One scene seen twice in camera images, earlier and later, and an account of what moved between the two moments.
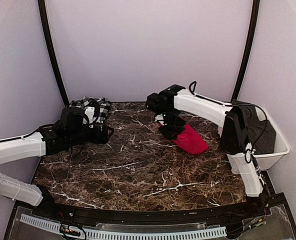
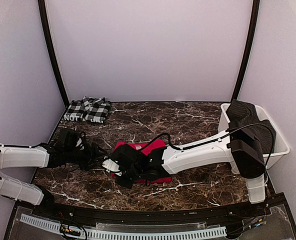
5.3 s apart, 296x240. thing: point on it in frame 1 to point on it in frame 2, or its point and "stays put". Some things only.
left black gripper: x=104 y=138 to x=91 y=155
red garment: x=190 y=142 to x=147 y=148
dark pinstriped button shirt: x=261 y=134 stays put
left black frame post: x=47 y=33 stays put
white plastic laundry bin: x=268 y=162 stays put
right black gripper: x=171 y=134 to x=126 y=184
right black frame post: x=250 y=48 stays put
